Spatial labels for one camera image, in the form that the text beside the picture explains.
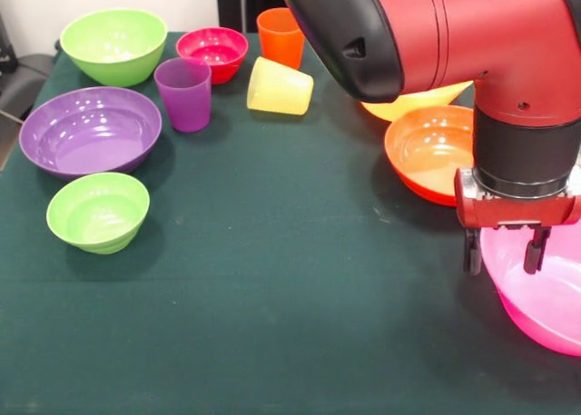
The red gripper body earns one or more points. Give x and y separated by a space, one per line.
517 210

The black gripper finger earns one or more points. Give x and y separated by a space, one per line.
534 253
472 251

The pink bowl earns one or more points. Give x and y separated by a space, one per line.
544 306

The yellow bowl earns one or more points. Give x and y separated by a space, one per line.
417 101

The yellow cup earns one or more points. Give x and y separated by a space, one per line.
281 90

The orange bowl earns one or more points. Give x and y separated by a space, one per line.
426 147

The dark green tablecloth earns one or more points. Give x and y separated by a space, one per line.
272 251

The orange cup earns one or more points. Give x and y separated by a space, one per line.
279 45

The purple cup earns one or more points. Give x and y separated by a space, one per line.
186 106

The red bowl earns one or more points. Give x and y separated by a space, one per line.
218 47

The small green bowl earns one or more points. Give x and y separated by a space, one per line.
97 215

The purple bowl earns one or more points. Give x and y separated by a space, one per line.
91 138

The large green bowl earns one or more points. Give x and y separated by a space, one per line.
113 65

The dark grey chair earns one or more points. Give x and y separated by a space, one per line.
27 79

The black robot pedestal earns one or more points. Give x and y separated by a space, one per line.
231 2

